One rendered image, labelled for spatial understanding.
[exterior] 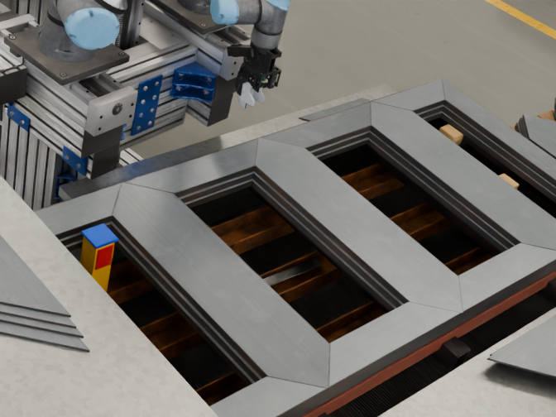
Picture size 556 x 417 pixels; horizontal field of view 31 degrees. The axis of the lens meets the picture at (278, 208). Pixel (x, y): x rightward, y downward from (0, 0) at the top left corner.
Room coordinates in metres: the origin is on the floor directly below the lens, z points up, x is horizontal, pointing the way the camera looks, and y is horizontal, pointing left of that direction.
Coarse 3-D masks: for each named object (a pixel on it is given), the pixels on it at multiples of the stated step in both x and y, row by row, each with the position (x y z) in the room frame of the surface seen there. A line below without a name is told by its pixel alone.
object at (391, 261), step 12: (408, 240) 2.01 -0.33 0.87; (384, 252) 1.94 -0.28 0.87; (396, 252) 1.95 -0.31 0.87; (408, 252) 1.96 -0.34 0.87; (420, 252) 1.98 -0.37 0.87; (372, 264) 1.88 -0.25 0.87; (384, 264) 1.89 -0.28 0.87; (396, 264) 1.91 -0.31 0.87; (408, 264) 1.92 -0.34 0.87; (384, 276) 1.85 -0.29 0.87
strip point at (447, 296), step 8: (456, 280) 1.91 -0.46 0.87; (440, 288) 1.86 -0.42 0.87; (448, 288) 1.87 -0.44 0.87; (456, 288) 1.88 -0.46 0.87; (424, 296) 1.82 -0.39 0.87; (432, 296) 1.83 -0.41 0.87; (440, 296) 1.84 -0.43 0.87; (448, 296) 1.84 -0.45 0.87; (456, 296) 1.85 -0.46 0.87; (424, 304) 1.79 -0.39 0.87; (432, 304) 1.80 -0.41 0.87; (440, 304) 1.81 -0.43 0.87; (448, 304) 1.81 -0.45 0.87; (456, 304) 1.82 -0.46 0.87
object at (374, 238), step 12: (372, 228) 2.02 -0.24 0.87; (384, 228) 2.03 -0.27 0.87; (396, 228) 2.04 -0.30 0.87; (348, 240) 1.94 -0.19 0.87; (360, 240) 1.96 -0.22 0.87; (372, 240) 1.97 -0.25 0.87; (384, 240) 1.98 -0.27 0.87; (396, 240) 2.00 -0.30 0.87; (360, 252) 1.91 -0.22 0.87; (372, 252) 1.92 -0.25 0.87
